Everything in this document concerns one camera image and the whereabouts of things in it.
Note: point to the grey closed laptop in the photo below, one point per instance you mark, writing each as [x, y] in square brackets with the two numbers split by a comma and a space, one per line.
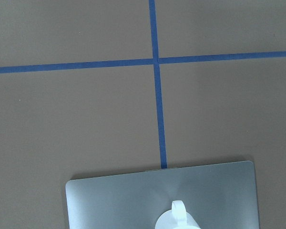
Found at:
[219, 196]

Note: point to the white ceramic mug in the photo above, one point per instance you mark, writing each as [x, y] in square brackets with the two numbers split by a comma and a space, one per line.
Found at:
[176, 218]

